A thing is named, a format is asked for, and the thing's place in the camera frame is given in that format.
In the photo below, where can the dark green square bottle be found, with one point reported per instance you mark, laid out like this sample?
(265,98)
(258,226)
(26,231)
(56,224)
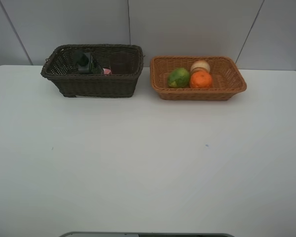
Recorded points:
(86,63)

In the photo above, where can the red yellow peach fruit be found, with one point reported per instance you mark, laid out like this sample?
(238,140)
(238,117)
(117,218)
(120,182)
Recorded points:
(200,65)

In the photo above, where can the pink lotion bottle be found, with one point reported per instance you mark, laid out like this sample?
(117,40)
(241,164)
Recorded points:
(106,71)

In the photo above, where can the dark brown wicker basket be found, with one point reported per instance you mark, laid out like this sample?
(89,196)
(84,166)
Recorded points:
(60,70)

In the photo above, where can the orange mandarin fruit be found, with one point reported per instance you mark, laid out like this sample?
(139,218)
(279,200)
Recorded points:
(201,79)

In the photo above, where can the orange wicker basket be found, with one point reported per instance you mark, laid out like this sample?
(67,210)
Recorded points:
(227,80)

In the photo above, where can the translucent pink plastic cup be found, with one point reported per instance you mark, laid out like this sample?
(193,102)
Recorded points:
(120,63)

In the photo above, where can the green lime fruit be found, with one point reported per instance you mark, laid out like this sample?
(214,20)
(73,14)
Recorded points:
(178,78)

